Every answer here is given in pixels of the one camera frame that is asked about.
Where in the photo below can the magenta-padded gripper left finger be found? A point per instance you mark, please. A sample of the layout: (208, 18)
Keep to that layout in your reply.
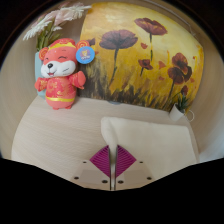
(91, 175)

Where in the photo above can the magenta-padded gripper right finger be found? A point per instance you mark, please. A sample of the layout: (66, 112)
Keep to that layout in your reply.
(135, 173)

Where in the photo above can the cream white towel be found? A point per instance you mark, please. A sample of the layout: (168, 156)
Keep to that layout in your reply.
(150, 143)

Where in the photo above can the small plant in white pot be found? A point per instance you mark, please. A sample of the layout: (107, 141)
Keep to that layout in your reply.
(176, 113)

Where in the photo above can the red plush mouse toy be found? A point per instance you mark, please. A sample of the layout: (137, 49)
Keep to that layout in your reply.
(60, 80)

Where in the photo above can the yellow poppy flower painting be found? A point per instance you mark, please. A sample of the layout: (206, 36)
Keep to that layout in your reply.
(133, 70)

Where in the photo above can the light blue vase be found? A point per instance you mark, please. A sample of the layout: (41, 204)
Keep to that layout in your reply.
(37, 68)

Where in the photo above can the pink and white flower bouquet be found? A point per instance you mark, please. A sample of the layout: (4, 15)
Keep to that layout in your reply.
(50, 21)

